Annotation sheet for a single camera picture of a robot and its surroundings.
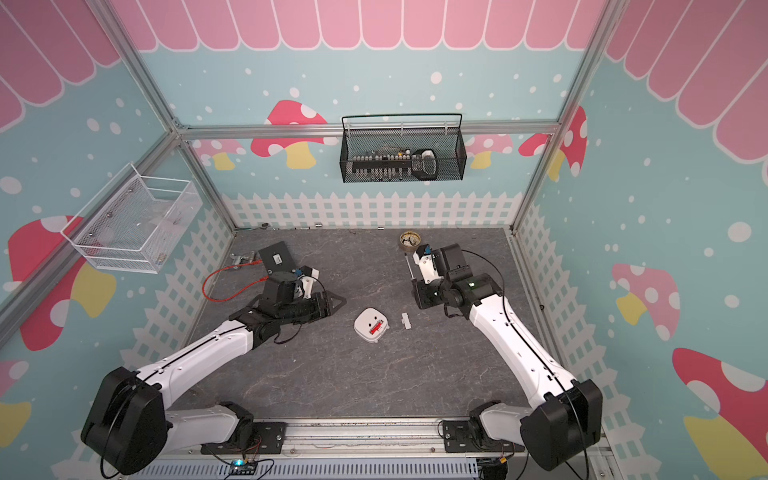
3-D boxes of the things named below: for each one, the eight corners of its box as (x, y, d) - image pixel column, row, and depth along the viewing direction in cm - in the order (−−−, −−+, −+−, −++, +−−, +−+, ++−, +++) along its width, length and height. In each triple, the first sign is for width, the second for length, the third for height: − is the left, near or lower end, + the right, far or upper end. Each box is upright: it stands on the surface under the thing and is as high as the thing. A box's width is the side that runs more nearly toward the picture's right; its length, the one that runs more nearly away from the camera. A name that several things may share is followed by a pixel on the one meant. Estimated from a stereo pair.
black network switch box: (270, 280, 107) (267, 275, 105) (260, 254, 115) (257, 250, 113) (297, 269, 111) (295, 264, 109) (286, 244, 118) (284, 240, 116)
